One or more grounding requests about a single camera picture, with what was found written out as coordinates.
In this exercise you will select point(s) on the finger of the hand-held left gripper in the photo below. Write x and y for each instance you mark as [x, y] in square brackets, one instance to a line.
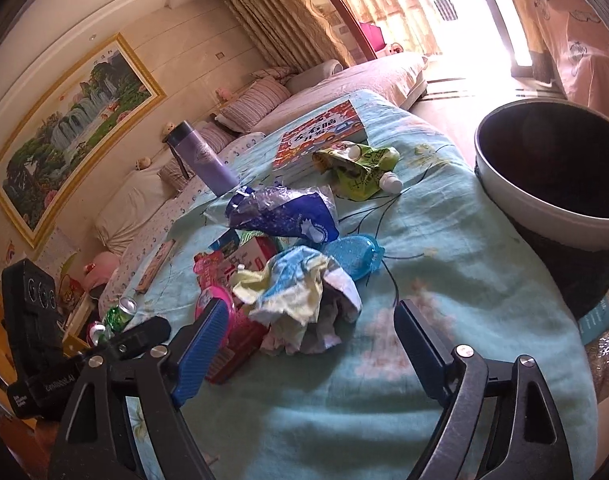
[142, 332]

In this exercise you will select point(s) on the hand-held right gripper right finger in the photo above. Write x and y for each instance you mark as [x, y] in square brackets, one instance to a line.
[418, 350]

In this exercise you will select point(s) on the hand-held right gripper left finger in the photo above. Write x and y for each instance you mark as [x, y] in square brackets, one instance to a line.
[204, 350]

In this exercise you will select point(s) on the red white drink carton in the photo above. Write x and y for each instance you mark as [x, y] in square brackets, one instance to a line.
[239, 345]

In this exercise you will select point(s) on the pink round packet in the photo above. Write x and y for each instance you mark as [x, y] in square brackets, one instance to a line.
[209, 280]

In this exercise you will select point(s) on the white yellow wrapper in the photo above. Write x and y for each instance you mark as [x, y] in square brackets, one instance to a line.
[294, 285]

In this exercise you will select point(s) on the blue spout pouch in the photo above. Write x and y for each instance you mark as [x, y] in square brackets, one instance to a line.
[352, 255]

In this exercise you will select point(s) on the blue silver plastic bag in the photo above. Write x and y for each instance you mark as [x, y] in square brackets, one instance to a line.
[284, 215]

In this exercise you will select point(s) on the green spout pouch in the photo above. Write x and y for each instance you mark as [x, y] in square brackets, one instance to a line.
[369, 182]
[344, 152]

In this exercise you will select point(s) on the black white-rimmed trash bin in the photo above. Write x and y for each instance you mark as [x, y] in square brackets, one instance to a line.
[549, 175]

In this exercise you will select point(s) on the green drink can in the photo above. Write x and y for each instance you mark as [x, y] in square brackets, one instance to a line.
[118, 316]

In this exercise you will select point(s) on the red drink can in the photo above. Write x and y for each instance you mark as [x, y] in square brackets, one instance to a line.
[97, 332]

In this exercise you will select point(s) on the flat wooden box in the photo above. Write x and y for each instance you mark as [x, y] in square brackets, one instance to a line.
[157, 265]

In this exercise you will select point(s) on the pink plush toy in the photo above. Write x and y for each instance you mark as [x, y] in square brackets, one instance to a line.
[102, 270]

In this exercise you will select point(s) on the teal floral blanket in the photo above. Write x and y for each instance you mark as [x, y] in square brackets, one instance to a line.
[434, 270]

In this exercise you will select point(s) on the white cushion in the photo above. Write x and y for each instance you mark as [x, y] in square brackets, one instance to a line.
[134, 205]

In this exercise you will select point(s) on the teal booklet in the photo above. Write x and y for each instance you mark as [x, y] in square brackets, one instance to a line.
[596, 320]

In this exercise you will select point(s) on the purple water bottle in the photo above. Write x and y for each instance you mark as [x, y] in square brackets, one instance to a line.
[204, 160]

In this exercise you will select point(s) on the framed landscape painting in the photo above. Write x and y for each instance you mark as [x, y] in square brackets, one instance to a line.
[69, 130]

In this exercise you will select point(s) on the red children's book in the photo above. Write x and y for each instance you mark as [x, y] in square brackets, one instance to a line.
[314, 132]

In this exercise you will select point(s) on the large striped pillow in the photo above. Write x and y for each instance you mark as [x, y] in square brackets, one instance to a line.
[252, 105]

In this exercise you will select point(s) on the pink covered sofa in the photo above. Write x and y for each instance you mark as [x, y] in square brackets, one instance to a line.
[364, 77]

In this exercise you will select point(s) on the small striped pillow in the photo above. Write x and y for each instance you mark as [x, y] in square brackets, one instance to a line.
[274, 74]

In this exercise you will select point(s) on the magenta bag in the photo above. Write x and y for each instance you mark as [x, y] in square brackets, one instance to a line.
[372, 35]

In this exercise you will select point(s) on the white radiator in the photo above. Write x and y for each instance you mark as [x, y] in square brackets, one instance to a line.
[445, 10]

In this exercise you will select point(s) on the brown patterned curtain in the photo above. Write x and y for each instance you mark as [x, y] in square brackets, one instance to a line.
[279, 15]

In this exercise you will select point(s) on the pink heart-print cloth cover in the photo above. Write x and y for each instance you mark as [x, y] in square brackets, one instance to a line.
[574, 35]

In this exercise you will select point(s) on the red-brown wooden frame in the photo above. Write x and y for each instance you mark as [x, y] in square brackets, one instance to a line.
[344, 5]

